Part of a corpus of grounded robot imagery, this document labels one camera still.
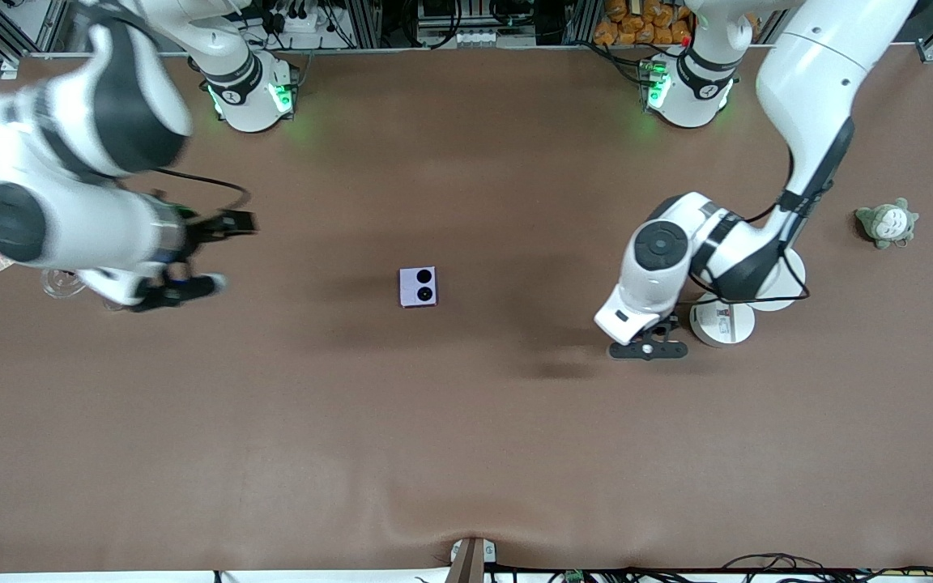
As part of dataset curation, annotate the metal table edge bracket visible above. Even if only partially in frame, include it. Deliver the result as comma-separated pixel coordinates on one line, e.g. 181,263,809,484
449,537,497,583

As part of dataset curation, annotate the clear plastic cup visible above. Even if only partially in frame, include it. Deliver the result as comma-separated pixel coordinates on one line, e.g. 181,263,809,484
39,267,123,313

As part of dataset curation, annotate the lavender flip phone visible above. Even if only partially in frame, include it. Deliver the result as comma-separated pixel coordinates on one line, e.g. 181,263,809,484
398,266,439,309

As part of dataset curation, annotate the orange packaged snacks pile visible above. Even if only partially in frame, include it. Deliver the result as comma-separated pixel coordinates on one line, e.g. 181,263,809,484
594,0,696,47

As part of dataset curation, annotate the green totoro plush toy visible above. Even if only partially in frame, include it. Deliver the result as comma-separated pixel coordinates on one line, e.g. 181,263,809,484
854,198,920,250

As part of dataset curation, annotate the white round table lamp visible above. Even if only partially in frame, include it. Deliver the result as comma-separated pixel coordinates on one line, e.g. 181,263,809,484
688,245,807,349

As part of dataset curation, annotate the white power strip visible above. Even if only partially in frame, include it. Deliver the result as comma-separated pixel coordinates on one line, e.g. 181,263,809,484
268,0,330,33

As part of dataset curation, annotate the black floor cable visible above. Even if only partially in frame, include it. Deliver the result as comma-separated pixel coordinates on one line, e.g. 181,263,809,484
722,553,933,583

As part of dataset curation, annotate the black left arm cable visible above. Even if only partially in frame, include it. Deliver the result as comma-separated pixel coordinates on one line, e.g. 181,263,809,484
687,150,812,307

